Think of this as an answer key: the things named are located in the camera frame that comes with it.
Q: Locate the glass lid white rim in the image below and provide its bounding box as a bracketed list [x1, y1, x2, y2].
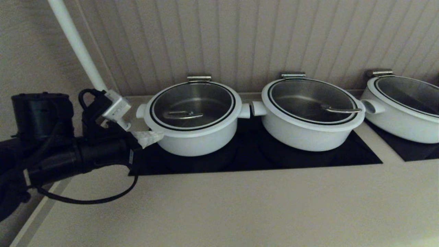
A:
[366, 76, 439, 123]
[261, 79, 365, 132]
[144, 81, 242, 138]

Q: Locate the white pot steel interior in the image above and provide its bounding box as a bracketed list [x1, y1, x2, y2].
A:
[137, 76, 251, 157]
[251, 74, 366, 152]
[360, 70, 439, 144]

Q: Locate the large black glass cooktop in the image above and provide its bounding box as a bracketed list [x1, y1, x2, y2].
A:
[129, 118, 383, 176]

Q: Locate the white support pole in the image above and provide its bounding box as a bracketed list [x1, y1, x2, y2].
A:
[47, 0, 132, 131]

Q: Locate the small black glass cooktop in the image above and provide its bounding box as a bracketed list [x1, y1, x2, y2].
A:
[364, 119, 439, 162]

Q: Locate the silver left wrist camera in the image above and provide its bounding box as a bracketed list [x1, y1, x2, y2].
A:
[102, 90, 132, 121]

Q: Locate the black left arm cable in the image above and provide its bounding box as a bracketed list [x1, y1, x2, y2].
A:
[24, 89, 139, 205]

